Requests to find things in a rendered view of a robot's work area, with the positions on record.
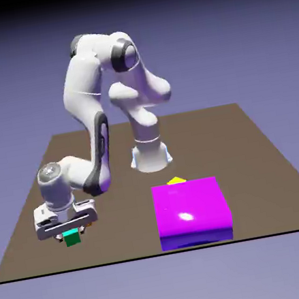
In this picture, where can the small yellow cube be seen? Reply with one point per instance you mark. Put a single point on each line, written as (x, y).
(176, 180)

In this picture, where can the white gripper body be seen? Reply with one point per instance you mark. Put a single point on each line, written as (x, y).
(66, 224)

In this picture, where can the large magenta box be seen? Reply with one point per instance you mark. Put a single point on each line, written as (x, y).
(190, 208)

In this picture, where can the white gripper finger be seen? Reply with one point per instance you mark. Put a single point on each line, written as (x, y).
(59, 238)
(81, 229)

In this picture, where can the small green cube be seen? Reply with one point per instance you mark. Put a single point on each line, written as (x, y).
(72, 238)

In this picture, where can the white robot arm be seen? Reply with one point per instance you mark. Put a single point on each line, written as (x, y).
(85, 100)

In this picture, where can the small orange cube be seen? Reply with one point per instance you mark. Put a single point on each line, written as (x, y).
(89, 224)

